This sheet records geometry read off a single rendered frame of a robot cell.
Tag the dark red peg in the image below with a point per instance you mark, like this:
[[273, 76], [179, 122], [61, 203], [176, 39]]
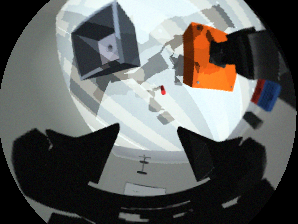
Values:
[[162, 90]]

